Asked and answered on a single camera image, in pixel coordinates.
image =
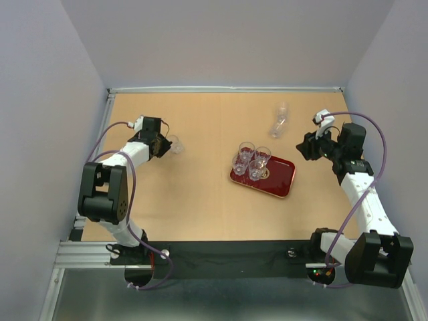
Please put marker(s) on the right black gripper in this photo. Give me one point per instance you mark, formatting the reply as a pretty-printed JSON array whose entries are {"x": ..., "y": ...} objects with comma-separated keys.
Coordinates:
[{"x": 308, "y": 146}]

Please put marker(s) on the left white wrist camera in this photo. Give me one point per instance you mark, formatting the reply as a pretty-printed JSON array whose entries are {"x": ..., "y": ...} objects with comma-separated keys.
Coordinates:
[{"x": 137, "y": 124}]

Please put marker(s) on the clear glass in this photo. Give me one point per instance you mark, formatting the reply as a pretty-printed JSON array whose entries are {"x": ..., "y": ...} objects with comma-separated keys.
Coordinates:
[
  {"x": 239, "y": 165},
  {"x": 177, "y": 146},
  {"x": 279, "y": 126},
  {"x": 246, "y": 151},
  {"x": 282, "y": 111},
  {"x": 262, "y": 155},
  {"x": 256, "y": 169}
]

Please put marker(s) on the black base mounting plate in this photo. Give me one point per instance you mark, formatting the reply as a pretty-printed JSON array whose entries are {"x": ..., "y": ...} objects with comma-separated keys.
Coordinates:
[{"x": 204, "y": 260}]

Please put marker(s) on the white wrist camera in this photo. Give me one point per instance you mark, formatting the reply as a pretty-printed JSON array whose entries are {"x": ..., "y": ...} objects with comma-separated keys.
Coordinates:
[
  {"x": 321, "y": 120},
  {"x": 137, "y": 124}
]

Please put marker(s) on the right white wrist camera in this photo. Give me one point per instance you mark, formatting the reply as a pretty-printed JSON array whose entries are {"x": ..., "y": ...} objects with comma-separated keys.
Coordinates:
[{"x": 321, "y": 120}]

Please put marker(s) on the circuit board with leds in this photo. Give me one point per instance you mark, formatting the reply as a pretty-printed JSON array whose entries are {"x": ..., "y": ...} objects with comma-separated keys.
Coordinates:
[{"x": 324, "y": 275}]

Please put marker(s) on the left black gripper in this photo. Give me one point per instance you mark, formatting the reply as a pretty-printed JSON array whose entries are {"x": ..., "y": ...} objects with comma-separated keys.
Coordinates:
[{"x": 165, "y": 148}]

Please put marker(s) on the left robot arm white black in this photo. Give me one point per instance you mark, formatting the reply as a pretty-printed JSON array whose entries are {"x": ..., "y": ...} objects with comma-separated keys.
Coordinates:
[{"x": 104, "y": 197}]

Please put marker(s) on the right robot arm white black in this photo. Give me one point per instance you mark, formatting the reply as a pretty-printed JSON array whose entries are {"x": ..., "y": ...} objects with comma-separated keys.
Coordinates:
[{"x": 380, "y": 256}]

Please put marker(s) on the red lacquer tray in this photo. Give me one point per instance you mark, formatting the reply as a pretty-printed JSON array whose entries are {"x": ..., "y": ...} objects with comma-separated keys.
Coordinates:
[{"x": 276, "y": 181}]

